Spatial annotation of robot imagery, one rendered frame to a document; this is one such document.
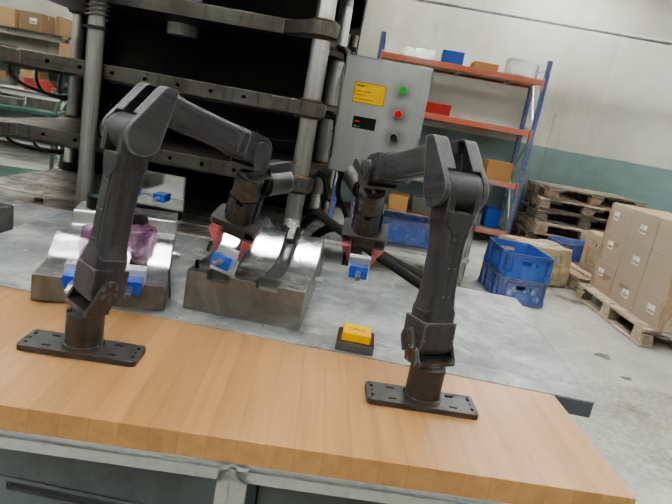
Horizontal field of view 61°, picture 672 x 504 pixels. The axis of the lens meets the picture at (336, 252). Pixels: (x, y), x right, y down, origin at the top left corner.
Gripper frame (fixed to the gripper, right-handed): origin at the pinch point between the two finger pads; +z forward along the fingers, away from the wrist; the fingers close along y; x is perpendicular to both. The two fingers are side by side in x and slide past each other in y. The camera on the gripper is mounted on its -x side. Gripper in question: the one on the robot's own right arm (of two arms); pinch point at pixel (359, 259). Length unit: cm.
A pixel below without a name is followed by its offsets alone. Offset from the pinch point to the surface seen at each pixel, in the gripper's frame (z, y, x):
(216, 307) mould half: 5.3, 29.3, 17.8
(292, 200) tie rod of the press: 26, 25, -55
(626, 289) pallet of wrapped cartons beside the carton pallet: 213, -224, -268
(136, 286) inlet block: -2.5, 44.2, 23.0
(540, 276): 212, -153, -265
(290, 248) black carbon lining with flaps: 9.4, 18.1, -10.7
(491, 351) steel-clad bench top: 12.2, -33.8, 10.3
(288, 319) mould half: 5.0, 13.2, 17.9
